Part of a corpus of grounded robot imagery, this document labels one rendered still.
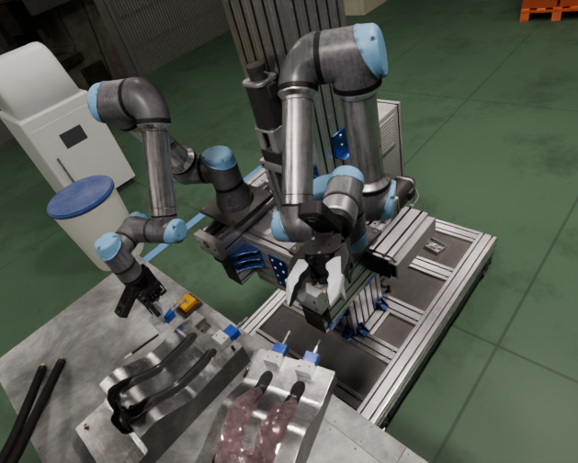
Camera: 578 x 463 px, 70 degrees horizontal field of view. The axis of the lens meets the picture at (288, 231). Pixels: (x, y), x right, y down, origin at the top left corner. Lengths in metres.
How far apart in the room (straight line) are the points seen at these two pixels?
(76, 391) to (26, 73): 3.00
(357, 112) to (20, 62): 3.49
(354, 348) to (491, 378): 0.65
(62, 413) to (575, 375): 2.11
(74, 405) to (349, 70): 1.36
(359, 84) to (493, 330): 1.70
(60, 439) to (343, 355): 1.19
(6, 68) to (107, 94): 2.89
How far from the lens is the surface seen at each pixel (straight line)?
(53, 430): 1.67
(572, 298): 2.62
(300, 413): 1.22
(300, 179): 0.95
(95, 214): 3.16
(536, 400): 2.25
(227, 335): 1.37
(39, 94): 4.15
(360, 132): 1.06
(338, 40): 0.98
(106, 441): 1.45
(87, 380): 1.71
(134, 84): 1.28
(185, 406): 1.34
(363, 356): 2.05
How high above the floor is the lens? 1.96
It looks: 40 degrees down
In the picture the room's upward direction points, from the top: 17 degrees counter-clockwise
